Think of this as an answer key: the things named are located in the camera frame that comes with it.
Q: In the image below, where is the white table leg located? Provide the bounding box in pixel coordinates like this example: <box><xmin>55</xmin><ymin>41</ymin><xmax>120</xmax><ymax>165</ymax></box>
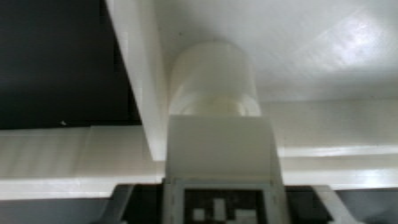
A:
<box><xmin>161</xmin><ymin>42</ymin><xmax>289</xmax><ymax>224</ymax></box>

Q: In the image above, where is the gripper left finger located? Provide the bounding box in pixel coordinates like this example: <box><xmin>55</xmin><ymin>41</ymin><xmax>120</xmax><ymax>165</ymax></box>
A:
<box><xmin>90</xmin><ymin>184</ymin><xmax>163</xmax><ymax>224</ymax></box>

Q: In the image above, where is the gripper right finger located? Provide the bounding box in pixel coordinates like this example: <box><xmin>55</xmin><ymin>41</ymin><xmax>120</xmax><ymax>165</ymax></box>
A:
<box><xmin>286</xmin><ymin>185</ymin><xmax>364</xmax><ymax>224</ymax></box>

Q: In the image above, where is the white square tabletop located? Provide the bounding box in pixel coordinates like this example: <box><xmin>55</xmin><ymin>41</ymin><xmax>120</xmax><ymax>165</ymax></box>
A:
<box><xmin>104</xmin><ymin>0</ymin><xmax>398</xmax><ymax>159</ymax></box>

